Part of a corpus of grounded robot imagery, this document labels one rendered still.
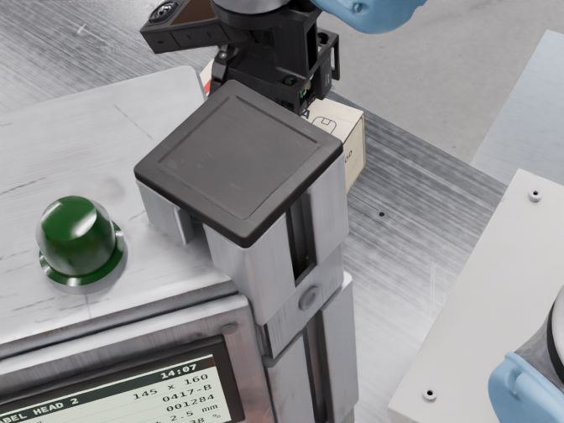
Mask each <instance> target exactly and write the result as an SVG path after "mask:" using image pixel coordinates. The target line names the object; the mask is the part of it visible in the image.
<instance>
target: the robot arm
mask: <svg viewBox="0 0 564 423"><path fill-rule="evenodd" d="M426 1H427V0H165V1H164V2H162V3H161V4H160V5H158V7H157V8H155V9H154V10H153V11H152V12H151V14H150V15H149V16H148V21H147V22H146V23H145V25H144V26H143V27H142V28H141V29H140V30H139V32H140V33H141V35H142V36H143V37H144V39H145V41H146V42H147V44H148V45H149V47H150V48H151V50H152V51H153V52H154V53H155V54H162V53H168V52H174V51H180V50H191V49H197V48H203V47H209V46H215V45H216V46H217V47H218V48H219V51H218V52H217V54H216V55H215V57H214V61H213V63H212V66H211V81H210V90H209V94H208V97H207V99H208V98H209V97H210V96H211V95H212V94H213V93H214V92H216V91H217V90H218V89H219V88H220V87H221V86H222V85H223V84H225V83H226V82H227V81H229V80H235V81H238V82H240V83H241V84H243V85H245V86H246V87H248V88H250V89H252V90H254V91H256V92H257V93H259V94H260V95H262V96H264V97H267V98H268V99H269V100H271V101H273V102H275V103H277V104H279V105H280V106H282V107H284V108H286V109H287V110H289V111H291V112H293V113H294V114H296V115H298V116H300V115H301V114H302V113H303V111H304V110H307V109H308V107H309V106H310V105H311V104H312V103H313V102H314V101H315V100H316V99H318V100H321V101H323V100H324V99H325V97H326V95H327V93H328V92H329V91H330V90H331V89H335V85H334V84H333V83H332V79H334V80H337V81H339V80H340V53H339V34H336V33H333V32H331V31H328V30H325V29H322V28H319V27H317V19H318V17H319V16H320V15H321V13H322V11H325V12H327V13H330V14H333V15H335V16H336V17H338V18H339V19H341V20H342V21H343V22H345V23H346V24H348V25H349V26H351V27H352V28H354V29H356V30H357V31H359V32H361V33H364V34H385V33H388V32H390V31H393V30H395V29H397V28H399V27H400V26H402V25H403V24H405V23H407V22H408V21H409V20H410V19H411V18H412V15H413V12H414V11H415V10H416V8H418V7H419V6H423V5H424V4H425V3H426ZM331 48H334V67H332V66H331V51H332V50H331ZM488 396H489V399H490V402H491V405H492V407H493V410H494V413H495V414H496V416H497V418H498V420H499V422H500V423H564V285H563V286H562V287H561V289H560V291H559V293H558V295H557V297H556V299H555V300H554V302H553V304H552V306H551V308H550V310H549V313H548V315H547V317H546V319H545V321H544V323H543V324H542V326H541V327H540V328H539V330H538V331H537V332H536V333H535V334H534V335H533V336H532V337H531V338H530V339H529V340H528V341H527V342H525V343H524V344H523V345H522V346H521V347H519V348H518V349H517V350H515V351H514V352H507V353H506V354H505V356H504V361H503V362H502V363H501V364H500V365H499V366H497V367H496V368H495V369H494V370H493V372H492V373H491V374H490V376H489V379H488Z"/></svg>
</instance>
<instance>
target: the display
mask: <svg viewBox="0 0 564 423"><path fill-rule="evenodd" d="M244 420H245V414H244V410H243V404H242V401H241V398H240V394H239V391H238V386H237V382H236V379H235V375H234V372H233V369H232V363H231V359H230V357H229V353H228V350H227V344H226V341H225V337H224V335H223V334H217V335H215V336H211V337H206V338H203V339H200V340H197V341H194V342H188V343H186V344H182V345H179V346H176V347H171V348H167V349H165V350H161V351H158V352H153V353H150V354H147V355H143V356H140V357H137V358H132V359H129V360H126V361H122V362H120V363H114V364H111V365H108V366H105V367H101V368H96V369H93V370H90V371H87V372H84V373H79V374H76V375H72V376H70V377H66V378H62V379H57V380H55V381H51V382H48V383H45V384H40V385H37V386H34V387H30V388H27V389H22V390H19V391H16V392H12V393H10V394H5V395H1V396H0V423H238V422H240V421H244Z"/></svg>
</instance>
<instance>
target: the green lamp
mask: <svg viewBox="0 0 564 423"><path fill-rule="evenodd" d="M35 238H36V241H37V244H38V245H39V263H40V266H41V269H42V270H43V272H44V275H45V277H46V278H47V280H48V281H49V282H50V283H51V284H52V285H53V286H54V287H55V288H56V289H57V290H59V291H61V292H64V293H66V294H70V295H88V294H92V293H95V292H98V291H99V290H103V289H104V288H106V287H108V286H109V285H110V284H111V283H113V282H114V281H115V280H116V279H117V278H118V277H119V276H120V275H121V273H122V272H123V270H124V269H125V266H126V263H127V261H128V245H127V244H126V241H125V238H124V236H123V232H122V230H121V229H120V227H119V226H118V225H117V224H116V223H115V222H114V221H112V220H111V219H110V217H109V215H108V212H107V210H106V209H105V207H104V206H102V205H101V204H100V203H98V202H97V201H94V200H91V199H88V198H85V197H82V196H64V197H62V198H60V199H58V200H56V201H54V202H52V203H51V204H50V205H49V206H48V207H47V208H46V209H45V211H44V213H43V214H42V216H41V218H40V219H39V222H38V224H37V227H36V231H35Z"/></svg>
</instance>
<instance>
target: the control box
mask: <svg viewBox="0 0 564 423"><path fill-rule="evenodd" d="M206 100H207V97H206V93H205V89H204V86H203V84H202V81H201V77H200V76H199V74H198V73H197V72H196V71H195V70H194V69H193V68H192V67H191V66H185V65H183V66H179V67H175V68H172V69H168V70H162V71H160V72H156V73H153V74H149V75H146V76H140V77H136V78H133V79H130V80H126V81H120V82H117V83H113V84H110V85H107V86H101V87H98V88H94V89H91V90H87V91H82V92H78V93H75V94H71V95H68V96H64V97H58V98H56V99H52V100H48V101H45V102H39V103H35V104H32V105H29V106H26V107H20V108H16V109H13V110H9V111H6V112H0V396H1V395H5V394H10V393H12V392H16V391H19V390H22V389H27V388H30V387H34V386H37V385H40V384H45V383H48V382H51V381H55V380H57V379H62V378H66V377H70V376H72V375H76V374H79V373H84V372H87V371H90V370H93V369H96V368H101V367H105V366H108V365H111V364H114V363H120V362H122V361H126V360H129V359H132V358H137V357H140V356H143V355H147V354H150V353H155V352H158V351H161V350H165V349H167V348H171V347H176V346H179V345H182V344H186V343H188V342H194V341H197V340H200V339H203V338H206V337H211V336H215V335H217V334H223V335H224V337H225V341H226V344H227V350H228V353H229V357H230V359H231V363H232V369H233V372H234V375H235V379H236V382H237V386H238V391H239V394H240V398H241V401H242V404H243V410H244V414H245V420H244V421H240V422H238V423H275V418H274V411H273V407H272V403H271V398H270V395H269V387H268V384H267V379H266V375H265V372H264V364H263V360H262V356H263V355H264V348H263V343H262V339H261V335H260V331H259V325H258V324H257V323H255V322H254V320H253V313H252V309H251V305H250V301H249V300H248V298H247V297H246V296H245V295H243V294H241V293H239V292H238V288H237V286H236V285H235V284H234V282H233V281H232V279H231V278H230V277H229V276H227V275H226V274H225V273H224V272H223V271H221V270H220V269H219V268H218V267H217V266H215V265H214V264H213V261H212V255H211V251H210V249H209V245H208V241H207V238H206V232H205V229H204V227H203V224H202V223H191V225H192V228H193V232H194V234H195V237H194V238H193V239H192V240H191V241H190V242H189V243H188V244H186V245H184V244H182V243H180V242H179V241H177V240H176V239H175V238H173V237H171V236H170V235H169V234H168V233H166V232H164V231H163V230H161V229H160V228H158V227H156V226H155V225H154V224H153V223H151V222H150V221H149V219H148V216H147V213H146V211H145V208H144V204H143V201H142V198H141V195H140V192H139V189H138V186H137V184H136V181H135V176H134V173H133V167H134V166H135V165H136V164H137V163H138V162H139V161H140V160H141V159H142V158H143V157H144V156H145V155H146V154H148V153H149V152H150V151H151V150H152V149H153V148H154V147H155V146H157V145H158V144H159V143H160V142H161V141H162V140H163V139H164V138H165V137H167V136H168V135H169V134H170V133H171V132H172V131H173V130H174V129H175V128H177V127H178V126H179V125H180V124H181V123H182V122H183V121H184V120H185V119H187V118H188V117H189V116H190V115H191V114H192V113H193V112H194V111H195V110H196V109H197V108H198V107H199V106H200V105H201V104H202V103H203V102H205V101H206ZM64 196H82V197H85V198H88V199H91V200H94V201H97V202H98V203H100V204H101V205H102V206H104V207H105V209H106V210H107V212H108V215H109V217H110V219H111V220H112V221H114V222H115V223H116V224H117V225H118V226H119V227H120V229H121V230H122V232H123V236H124V238H125V241H126V244H127V245H128V261H127V263H126V266H125V269H124V270H123V272H122V273H121V275H120V276H119V277H118V278H117V279H116V280H115V281H114V282H113V283H111V284H110V285H109V286H108V287H106V288H104V289H103V290H99V291H98V292H95V293H92V294H88V295H70V294H66V293H64V292H61V291H59V290H57V289H56V288H55V287H54V286H53V285H52V284H51V283H50V282H49V281H48V280H47V278H46V277H45V275H44V272H43V270H42V269H41V266H40V263H39V245H38V244H37V241H36V238H35V231H36V227H37V224H38V222H39V219H40V218H41V216H42V214H43V213H44V211H45V209H46V208H47V207H48V206H49V205H50V204H51V203H52V202H54V201H56V200H58V199H60V198H62V197H64Z"/></svg>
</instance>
